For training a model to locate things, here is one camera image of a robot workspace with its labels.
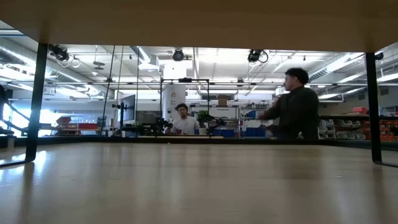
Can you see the wooden shelf with black legs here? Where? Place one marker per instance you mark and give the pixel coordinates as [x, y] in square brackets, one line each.
[199, 21]

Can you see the storage rack with red bins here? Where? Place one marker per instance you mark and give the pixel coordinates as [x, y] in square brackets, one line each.
[388, 135]

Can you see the black tubular rig frame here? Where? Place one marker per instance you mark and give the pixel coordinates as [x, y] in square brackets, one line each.
[186, 80]

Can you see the black monitor on stand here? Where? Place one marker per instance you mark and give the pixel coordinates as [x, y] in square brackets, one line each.
[128, 107]

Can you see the black bench equipment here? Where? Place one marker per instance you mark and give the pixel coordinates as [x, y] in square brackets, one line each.
[158, 124]

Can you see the white cylindrical column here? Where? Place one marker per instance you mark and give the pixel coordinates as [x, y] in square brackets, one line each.
[174, 96]

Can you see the cardboard box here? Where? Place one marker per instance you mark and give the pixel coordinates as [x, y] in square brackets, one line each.
[222, 101]

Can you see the person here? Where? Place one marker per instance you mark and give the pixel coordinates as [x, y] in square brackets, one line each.
[186, 126]
[295, 112]

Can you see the round black ceiling fixture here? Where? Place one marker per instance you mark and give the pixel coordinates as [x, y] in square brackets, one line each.
[178, 55]

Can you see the black aluminium table frame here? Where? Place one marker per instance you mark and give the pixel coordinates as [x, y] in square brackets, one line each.
[93, 140]

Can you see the thin dark upright pole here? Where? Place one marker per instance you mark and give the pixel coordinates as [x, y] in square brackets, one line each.
[118, 81]
[137, 71]
[108, 81]

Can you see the green potted plant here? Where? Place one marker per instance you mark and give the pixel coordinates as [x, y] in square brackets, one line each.
[203, 117]

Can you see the pink box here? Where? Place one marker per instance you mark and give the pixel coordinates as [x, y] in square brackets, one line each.
[360, 110]

